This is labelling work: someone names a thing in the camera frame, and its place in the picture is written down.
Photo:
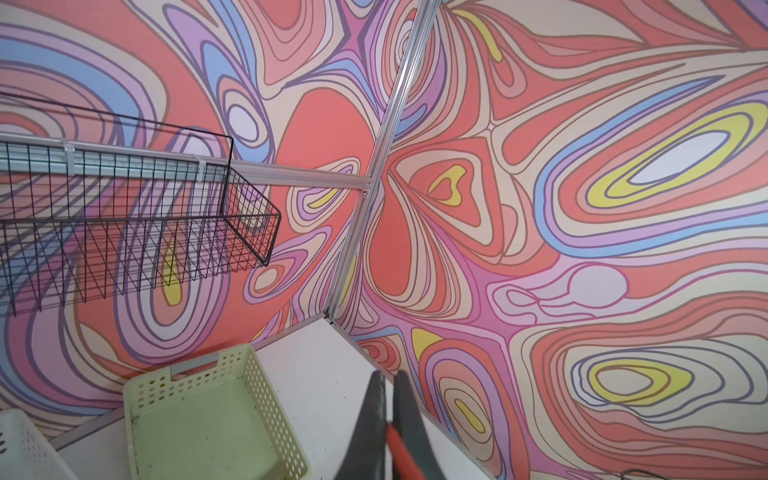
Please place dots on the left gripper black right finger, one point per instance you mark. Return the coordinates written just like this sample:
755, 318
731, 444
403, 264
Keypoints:
412, 454

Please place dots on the back black wire wall basket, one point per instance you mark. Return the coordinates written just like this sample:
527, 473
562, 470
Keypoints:
82, 222

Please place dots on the white perforated plastic basket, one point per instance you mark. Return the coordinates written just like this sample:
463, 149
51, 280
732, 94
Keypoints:
26, 453

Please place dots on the right green perforated plastic basket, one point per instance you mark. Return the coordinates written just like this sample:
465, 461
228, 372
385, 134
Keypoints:
213, 417

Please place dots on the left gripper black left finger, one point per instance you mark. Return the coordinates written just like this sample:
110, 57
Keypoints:
365, 456

